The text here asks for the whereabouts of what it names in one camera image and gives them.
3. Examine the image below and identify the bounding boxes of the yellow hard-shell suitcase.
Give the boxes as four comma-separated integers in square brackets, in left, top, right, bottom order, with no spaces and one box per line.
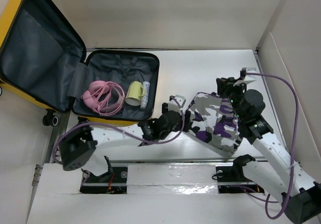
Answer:
[1,0,160,126]

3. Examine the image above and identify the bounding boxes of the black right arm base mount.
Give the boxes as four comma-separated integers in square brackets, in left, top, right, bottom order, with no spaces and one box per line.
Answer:
[212,154,264,194]

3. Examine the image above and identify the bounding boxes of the pale yellow mug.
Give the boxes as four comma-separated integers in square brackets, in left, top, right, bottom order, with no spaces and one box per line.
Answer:
[125,81,145,106]

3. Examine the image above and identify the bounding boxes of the purple camouflage pouch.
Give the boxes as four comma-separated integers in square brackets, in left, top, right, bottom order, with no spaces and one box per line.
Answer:
[184,92,242,154]

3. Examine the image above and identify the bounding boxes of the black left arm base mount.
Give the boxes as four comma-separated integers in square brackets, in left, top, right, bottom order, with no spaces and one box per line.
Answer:
[80,156,128,194]

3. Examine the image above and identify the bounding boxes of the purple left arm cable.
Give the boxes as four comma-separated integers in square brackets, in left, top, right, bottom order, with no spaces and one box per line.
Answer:
[52,95,188,165]

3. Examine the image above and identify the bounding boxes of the pink headphones with cable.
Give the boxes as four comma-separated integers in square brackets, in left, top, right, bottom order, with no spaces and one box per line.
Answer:
[81,80,125,117]

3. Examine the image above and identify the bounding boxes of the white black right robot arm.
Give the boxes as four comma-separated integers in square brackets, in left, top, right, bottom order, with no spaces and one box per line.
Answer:
[216,77,320,223]

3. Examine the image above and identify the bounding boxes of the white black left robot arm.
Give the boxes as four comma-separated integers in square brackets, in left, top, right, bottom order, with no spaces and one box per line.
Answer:
[55,95,186,182]

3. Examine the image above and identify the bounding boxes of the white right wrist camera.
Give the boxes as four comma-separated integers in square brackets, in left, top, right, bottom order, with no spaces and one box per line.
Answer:
[236,67,257,85]

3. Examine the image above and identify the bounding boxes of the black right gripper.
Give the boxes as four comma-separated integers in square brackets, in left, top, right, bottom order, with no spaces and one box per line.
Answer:
[215,77,247,121]

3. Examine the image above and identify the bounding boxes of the aluminium mounting rail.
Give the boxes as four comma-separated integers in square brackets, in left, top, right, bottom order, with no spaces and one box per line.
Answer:
[82,159,291,187]

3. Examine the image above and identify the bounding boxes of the white toothpaste tube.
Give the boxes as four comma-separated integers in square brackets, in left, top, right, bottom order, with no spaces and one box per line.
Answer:
[140,81,150,109]

